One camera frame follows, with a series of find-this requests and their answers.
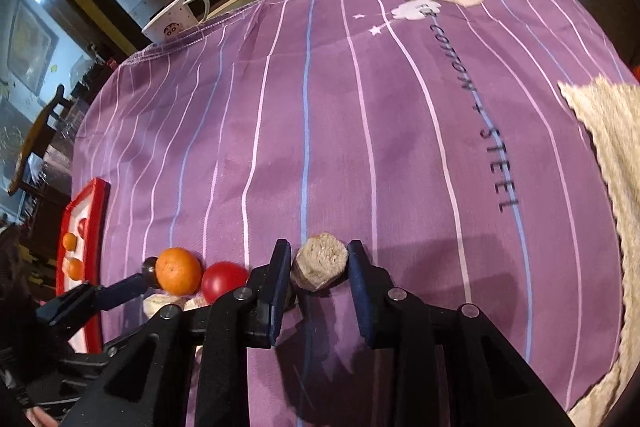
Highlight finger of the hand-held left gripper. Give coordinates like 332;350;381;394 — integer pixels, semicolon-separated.
36;274;151;325

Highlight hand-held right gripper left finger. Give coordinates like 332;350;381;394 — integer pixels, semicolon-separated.
60;239;301;427

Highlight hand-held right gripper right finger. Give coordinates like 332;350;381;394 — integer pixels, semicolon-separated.
347;240;576;427

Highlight brown cut food piece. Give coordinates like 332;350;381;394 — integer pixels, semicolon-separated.
291;233;349;293

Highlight red rimmed white tray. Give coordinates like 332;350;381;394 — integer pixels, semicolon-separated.
55;177;111;353

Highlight pale bread pieces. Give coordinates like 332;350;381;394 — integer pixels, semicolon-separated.
142;293;183;319

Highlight purple striped cloth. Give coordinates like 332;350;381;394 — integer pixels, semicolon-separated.
70;0;638;427

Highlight wooden chair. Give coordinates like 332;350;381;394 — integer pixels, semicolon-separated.
7;84;76;198

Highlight white printed mug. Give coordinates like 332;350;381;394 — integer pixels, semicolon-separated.
141;0;211;45

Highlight beige knitted cloth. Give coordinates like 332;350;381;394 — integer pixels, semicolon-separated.
557;77;640;427

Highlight framed wall picture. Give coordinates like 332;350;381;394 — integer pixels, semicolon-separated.
10;0;58;82

